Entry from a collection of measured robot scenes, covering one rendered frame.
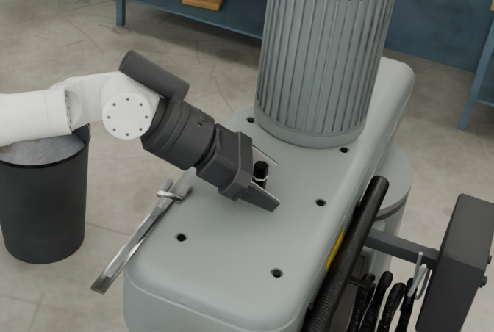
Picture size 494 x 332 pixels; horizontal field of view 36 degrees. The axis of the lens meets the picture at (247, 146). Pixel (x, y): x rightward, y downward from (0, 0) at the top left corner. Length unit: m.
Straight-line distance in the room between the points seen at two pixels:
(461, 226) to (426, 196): 2.89
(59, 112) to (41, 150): 2.49
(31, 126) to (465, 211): 0.83
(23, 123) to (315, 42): 0.45
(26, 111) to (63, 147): 2.50
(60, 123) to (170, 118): 0.15
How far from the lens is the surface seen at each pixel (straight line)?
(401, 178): 1.79
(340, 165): 1.24
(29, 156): 3.48
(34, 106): 1.03
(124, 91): 0.99
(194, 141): 1.04
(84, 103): 1.09
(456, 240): 1.42
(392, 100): 1.71
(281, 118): 1.25
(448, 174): 4.55
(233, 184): 1.05
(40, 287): 3.59
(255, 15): 5.36
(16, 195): 3.39
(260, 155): 1.15
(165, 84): 1.03
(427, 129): 4.89
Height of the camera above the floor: 2.63
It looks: 37 degrees down
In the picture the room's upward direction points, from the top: 7 degrees clockwise
